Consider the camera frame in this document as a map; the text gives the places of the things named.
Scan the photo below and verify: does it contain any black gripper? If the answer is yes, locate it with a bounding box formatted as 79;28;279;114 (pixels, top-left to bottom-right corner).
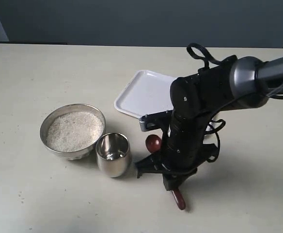
134;110;218;191

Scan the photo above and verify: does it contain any dark red wooden spoon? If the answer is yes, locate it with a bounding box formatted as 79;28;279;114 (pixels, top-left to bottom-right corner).
145;134;186;210

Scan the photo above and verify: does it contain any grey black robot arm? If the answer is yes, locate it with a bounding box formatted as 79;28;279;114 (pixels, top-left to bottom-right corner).
135;55;283;191

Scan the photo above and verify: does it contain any small steel cup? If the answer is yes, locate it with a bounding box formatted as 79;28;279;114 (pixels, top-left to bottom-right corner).
95;133;132;178

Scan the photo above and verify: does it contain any steel bowl of rice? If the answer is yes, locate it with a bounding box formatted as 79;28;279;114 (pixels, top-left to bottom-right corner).
40;103;106;161

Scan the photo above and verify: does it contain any white plastic tray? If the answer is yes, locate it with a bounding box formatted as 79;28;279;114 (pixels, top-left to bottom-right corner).
114;70;175;119

